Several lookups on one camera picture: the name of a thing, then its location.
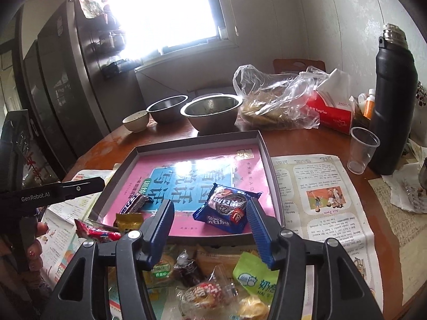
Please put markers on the red snack packet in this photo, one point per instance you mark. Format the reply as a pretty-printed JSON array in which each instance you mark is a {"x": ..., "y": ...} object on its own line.
[{"x": 96, "y": 233}]

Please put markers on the orange and white medicine bottle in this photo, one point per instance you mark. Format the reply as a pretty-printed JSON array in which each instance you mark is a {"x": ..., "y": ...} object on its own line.
[{"x": 369, "y": 106}]

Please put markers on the red white chocolate bar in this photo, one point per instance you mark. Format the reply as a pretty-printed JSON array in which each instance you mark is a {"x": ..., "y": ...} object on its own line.
[{"x": 133, "y": 204}]

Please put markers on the orange snack packet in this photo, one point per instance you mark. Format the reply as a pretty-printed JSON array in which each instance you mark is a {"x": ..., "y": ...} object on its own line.
[{"x": 216, "y": 260}]

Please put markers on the brown candy packet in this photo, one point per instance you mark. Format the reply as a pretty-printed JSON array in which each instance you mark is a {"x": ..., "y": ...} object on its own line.
[{"x": 186, "y": 270}]

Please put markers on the red round clear-wrapped snack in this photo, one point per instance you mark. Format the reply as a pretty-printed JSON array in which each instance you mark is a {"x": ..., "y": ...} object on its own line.
[{"x": 203, "y": 293}]

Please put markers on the silver pill blister pack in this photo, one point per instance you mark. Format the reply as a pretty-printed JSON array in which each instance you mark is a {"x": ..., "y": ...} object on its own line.
[{"x": 415, "y": 196}]

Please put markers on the black hanging storage rack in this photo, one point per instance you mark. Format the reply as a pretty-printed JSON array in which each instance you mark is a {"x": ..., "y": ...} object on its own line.
[{"x": 116, "y": 68}]

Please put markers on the person's left hand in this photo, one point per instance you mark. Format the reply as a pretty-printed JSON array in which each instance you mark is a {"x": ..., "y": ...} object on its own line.
[{"x": 36, "y": 250}]

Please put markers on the green label bread packet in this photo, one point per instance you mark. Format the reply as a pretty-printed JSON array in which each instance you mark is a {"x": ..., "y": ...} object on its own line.
[{"x": 163, "y": 270}]

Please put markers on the white crumpled paper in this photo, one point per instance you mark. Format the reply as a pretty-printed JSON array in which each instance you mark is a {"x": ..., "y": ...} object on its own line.
[{"x": 397, "y": 193}]

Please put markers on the light green snack packet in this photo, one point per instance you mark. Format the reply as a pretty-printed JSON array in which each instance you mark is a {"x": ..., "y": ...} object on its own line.
[{"x": 250, "y": 280}]

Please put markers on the wooden chair back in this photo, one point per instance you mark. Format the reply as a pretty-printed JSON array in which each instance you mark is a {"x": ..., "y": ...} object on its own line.
[{"x": 287, "y": 65}]

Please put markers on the grey cardboard tray box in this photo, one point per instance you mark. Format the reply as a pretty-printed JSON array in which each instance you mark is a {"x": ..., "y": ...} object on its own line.
[{"x": 267, "y": 160}]

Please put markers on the long yellow snack packet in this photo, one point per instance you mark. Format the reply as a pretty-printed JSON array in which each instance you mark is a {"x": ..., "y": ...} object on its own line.
[{"x": 128, "y": 221}]

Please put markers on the red spotted white object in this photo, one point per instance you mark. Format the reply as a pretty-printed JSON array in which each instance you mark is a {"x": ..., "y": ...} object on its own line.
[{"x": 421, "y": 95}]

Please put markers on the white ceramic bowl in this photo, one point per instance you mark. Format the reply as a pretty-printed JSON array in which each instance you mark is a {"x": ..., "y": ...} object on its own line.
[{"x": 136, "y": 123}]

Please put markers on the clear plastic cup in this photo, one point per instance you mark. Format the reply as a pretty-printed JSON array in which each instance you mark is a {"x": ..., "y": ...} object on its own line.
[{"x": 362, "y": 153}]

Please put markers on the yellow pastry clear packet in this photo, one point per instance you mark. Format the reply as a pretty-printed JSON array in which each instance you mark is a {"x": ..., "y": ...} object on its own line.
[{"x": 253, "y": 308}]

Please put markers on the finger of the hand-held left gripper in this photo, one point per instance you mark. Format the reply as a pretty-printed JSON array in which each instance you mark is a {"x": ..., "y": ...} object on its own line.
[{"x": 80, "y": 188}]

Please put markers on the yellowed handwritten paper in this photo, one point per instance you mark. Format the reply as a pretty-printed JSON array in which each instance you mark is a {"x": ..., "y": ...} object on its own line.
[{"x": 393, "y": 233}]

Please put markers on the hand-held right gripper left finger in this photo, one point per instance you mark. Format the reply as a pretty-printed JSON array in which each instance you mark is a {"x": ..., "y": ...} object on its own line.
[{"x": 158, "y": 236}]

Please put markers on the blue cookie packet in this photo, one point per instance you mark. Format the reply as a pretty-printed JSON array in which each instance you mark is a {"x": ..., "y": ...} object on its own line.
[{"x": 223, "y": 206}]

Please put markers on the black thermos flask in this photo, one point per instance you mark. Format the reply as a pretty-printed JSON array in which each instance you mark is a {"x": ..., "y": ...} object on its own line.
[{"x": 393, "y": 106}]

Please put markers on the red tissue box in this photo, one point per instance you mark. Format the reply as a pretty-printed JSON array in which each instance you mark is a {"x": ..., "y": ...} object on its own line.
[{"x": 330, "y": 113}]

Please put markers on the clear plastic bag with food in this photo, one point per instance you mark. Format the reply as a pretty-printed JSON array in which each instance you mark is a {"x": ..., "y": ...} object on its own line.
[{"x": 267, "y": 106}]

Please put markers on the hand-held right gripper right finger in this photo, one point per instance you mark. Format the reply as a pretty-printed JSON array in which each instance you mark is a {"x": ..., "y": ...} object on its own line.
[{"x": 260, "y": 240}]

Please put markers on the window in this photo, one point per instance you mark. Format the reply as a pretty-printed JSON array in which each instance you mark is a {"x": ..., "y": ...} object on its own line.
[{"x": 160, "y": 6}]

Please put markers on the newspaper sheet with cartoon picture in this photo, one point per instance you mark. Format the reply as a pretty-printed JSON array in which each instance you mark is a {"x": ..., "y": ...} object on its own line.
[{"x": 320, "y": 206}]

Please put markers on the large steel bowl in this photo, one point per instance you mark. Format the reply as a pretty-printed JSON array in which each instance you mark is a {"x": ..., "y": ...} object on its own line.
[{"x": 210, "y": 113}]

